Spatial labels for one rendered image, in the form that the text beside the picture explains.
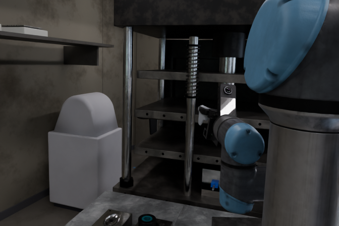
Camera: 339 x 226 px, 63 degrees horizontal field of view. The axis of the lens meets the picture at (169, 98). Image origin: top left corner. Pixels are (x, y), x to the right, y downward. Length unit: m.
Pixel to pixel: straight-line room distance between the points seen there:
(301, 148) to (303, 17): 0.13
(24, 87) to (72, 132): 0.69
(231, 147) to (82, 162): 2.53
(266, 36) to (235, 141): 0.29
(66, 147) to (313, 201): 2.85
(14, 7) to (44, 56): 0.58
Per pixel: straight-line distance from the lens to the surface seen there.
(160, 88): 2.38
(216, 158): 1.74
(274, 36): 0.30
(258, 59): 0.33
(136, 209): 1.63
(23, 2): 3.31
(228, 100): 0.76
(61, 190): 3.29
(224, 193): 0.64
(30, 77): 3.30
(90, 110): 2.87
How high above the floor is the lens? 1.60
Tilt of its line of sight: 7 degrees down
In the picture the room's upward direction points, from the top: 2 degrees clockwise
